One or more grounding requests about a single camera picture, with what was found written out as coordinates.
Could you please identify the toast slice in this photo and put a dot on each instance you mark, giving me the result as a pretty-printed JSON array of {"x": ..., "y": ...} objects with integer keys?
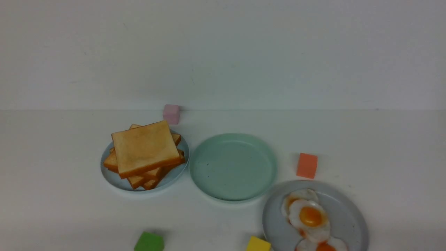
[
  {"x": 145, "y": 148},
  {"x": 150, "y": 179},
  {"x": 176, "y": 137},
  {"x": 111, "y": 163}
]

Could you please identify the fried egg top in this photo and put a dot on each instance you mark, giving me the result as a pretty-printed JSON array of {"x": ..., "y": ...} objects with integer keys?
[{"x": 305, "y": 194}]

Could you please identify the fried egg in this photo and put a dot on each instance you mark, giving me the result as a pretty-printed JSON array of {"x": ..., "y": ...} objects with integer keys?
[
  {"x": 332, "y": 244},
  {"x": 305, "y": 194},
  {"x": 310, "y": 220}
]

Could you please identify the mint green centre plate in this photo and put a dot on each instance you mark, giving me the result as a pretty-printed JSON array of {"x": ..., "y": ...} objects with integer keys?
[{"x": 233, "y": 167}]

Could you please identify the pink cube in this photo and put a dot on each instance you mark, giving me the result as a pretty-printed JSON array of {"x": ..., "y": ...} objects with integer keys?
[{"x": 171, "y": 113}]

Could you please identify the light blue bread plate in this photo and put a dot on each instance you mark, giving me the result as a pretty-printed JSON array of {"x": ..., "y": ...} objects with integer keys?
[{"x": 123, "y": 186}]

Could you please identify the orange cube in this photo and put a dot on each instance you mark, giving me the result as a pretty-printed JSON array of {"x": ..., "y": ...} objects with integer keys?
[{"x": 307, "y": 165}]

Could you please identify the yellow cube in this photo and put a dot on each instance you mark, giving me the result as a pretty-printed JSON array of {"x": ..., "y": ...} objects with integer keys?
[{"x": 258, "y": 244}]

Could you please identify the fried egg middle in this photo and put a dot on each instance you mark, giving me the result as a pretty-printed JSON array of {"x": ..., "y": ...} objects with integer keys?
[{"x": 310, "y": 220}]

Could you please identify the green cube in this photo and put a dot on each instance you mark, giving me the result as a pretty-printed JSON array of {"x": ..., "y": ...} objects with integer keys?
[{"x": 149, "y": 242}]

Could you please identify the grey egg plate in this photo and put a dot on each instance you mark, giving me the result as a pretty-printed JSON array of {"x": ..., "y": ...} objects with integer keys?
[{"x": 346, "y": 221}]

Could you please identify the fried egg bottom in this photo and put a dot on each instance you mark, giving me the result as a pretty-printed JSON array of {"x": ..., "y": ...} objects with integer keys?
[{"x": 332, "y": 244}]

